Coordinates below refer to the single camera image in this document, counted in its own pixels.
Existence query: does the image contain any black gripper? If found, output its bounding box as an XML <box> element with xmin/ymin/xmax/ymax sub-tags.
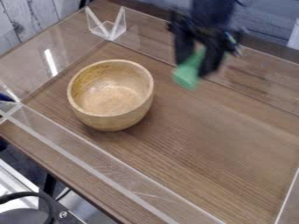
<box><xmin>169</xmin><ymin>0</ymin><xmax>245</xmax><ymax>78</ymax></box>

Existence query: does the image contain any green rectangular block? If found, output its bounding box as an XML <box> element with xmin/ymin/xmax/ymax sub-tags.
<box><xmin>173</xmin><ymin>31</ymin><xmax>239</xmax><ymax>91</ymax></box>

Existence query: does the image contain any brown wooden bowl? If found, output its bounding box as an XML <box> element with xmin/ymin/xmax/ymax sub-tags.
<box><xmin>67</xmin><ymin>59</ymin><xmax>155</xmax><ymax>131</ymax></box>

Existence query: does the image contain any black metal table leg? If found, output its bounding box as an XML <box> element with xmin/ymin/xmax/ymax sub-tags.
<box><xmin>43</xmin><ymin>174</ymin><xmax>58</xmax><ymax>196</ymax></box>

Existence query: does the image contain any clear acrylic corner bracket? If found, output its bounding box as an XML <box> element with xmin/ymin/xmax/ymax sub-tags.
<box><xmin>86</xmin><ymin>7</ymin><xmax>127</xmax><ymax>41</ymax></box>

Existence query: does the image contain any black cable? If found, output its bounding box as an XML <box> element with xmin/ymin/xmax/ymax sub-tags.
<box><xmin>0</xmin><ymin>191</ymin><xmax>57</xmax><ymax>224</ymax></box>

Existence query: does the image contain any black bracket with screw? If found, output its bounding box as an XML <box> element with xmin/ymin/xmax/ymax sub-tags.
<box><xmin>38</xmin><ymin>193</ymin><xmax>87</xmax><ymax>224</ymax></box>

